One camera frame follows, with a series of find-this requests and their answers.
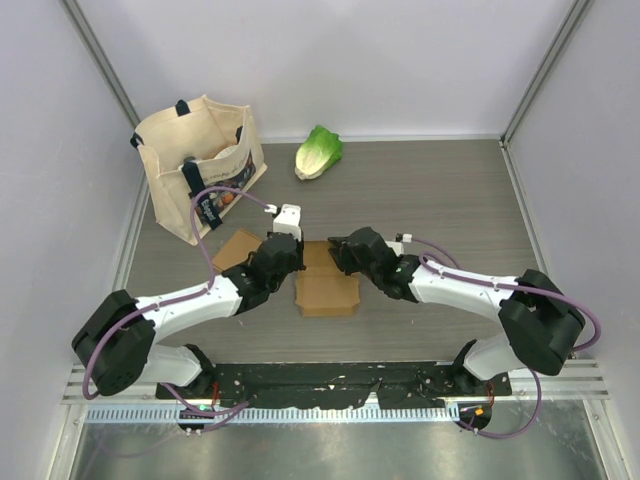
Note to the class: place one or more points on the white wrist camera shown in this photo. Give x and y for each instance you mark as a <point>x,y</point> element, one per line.
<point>399,242</point>
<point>286,219</point>

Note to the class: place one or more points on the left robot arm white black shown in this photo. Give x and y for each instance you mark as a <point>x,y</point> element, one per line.
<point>121,343</point>

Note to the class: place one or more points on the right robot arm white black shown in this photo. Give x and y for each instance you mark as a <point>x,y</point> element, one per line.
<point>539,327</point>

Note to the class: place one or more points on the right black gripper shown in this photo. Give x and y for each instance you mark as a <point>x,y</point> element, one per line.
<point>344,255</point>

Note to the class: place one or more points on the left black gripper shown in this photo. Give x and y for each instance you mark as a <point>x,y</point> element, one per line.
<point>299,264</point>

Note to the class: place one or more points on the white slotted cable duct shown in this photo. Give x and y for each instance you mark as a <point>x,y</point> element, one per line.
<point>156,414</point>

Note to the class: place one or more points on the beige canvas tote bag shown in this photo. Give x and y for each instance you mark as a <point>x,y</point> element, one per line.
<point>177,147</point>

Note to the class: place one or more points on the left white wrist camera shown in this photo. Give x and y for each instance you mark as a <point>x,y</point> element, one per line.
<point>286,219</point>

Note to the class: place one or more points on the brown cardboard box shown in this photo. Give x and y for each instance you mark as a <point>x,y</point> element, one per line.
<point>236,249</point>

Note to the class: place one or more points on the white item inside bag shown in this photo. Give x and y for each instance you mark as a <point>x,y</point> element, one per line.
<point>228,152</point>

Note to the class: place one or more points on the green lettuce head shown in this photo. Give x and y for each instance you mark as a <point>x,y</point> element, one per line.
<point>319,152</point>

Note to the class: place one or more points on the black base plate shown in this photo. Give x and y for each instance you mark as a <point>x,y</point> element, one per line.
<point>339,386</point>

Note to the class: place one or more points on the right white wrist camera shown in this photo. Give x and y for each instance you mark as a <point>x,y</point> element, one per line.
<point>399,242</point>

